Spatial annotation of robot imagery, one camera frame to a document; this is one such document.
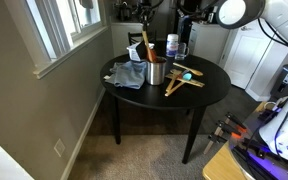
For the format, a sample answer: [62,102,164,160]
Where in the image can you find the white door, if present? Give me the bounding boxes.
[224,25,270,89]

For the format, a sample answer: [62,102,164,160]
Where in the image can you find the wide wooden turner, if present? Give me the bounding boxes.
[136,30,154,62]

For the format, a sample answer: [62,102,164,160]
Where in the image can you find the window frame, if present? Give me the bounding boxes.
[4,0,108,79]

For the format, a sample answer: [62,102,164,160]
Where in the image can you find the wooden spoon under pile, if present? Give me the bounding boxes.
[165,82,185,97]

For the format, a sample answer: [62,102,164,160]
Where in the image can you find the red measuring spoon clear handle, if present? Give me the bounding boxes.
[178,70,189,79]

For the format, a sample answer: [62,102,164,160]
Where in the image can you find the silver utensil holder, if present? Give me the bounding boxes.
[146,56,166,85]

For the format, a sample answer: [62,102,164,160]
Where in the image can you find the wooden spatula flat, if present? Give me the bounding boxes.
[166,69,181,92]

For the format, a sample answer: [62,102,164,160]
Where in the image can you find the coffee maker on counter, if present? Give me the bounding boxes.
[114,1,132,22]

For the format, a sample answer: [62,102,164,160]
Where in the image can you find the blue cloth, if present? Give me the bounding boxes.
[104,61,146,89]

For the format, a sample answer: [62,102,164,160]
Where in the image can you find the black appliance right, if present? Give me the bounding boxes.
[270,64,288,99]

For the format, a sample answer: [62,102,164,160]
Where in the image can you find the black orange clamp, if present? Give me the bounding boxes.
[224,112,247,134]
[203,120,243,155]

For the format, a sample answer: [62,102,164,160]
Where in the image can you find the round black table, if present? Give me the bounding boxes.
[100,55,231,164]

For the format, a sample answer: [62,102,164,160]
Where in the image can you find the white kitchen counter cabinet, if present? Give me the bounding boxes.
[111,22,142,57]

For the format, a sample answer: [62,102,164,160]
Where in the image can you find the red silicone spatula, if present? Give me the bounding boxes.
[150,49,157,62]

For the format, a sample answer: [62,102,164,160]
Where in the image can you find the white plastic container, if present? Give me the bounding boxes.
[127,42,145,61]

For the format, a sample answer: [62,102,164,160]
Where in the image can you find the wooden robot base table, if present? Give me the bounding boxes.
[202,101,288,180]

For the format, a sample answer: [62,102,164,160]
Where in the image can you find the wooden spork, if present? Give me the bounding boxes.
[173,62,203,76]

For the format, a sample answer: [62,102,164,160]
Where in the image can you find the teal silicone spoon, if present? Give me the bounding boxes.
[182,73,192,81]

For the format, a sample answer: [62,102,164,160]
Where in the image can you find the clear glass mug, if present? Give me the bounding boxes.
[175,42,189,60]

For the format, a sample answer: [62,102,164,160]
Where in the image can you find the white blue-label bottle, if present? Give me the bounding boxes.
[166,34,179,57]

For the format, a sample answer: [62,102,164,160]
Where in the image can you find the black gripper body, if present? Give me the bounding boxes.
[136,0,153,15]

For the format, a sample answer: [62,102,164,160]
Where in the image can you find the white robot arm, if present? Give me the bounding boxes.
[216,0,288,160]

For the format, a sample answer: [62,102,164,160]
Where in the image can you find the black chair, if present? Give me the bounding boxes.
[128,32,156,45]

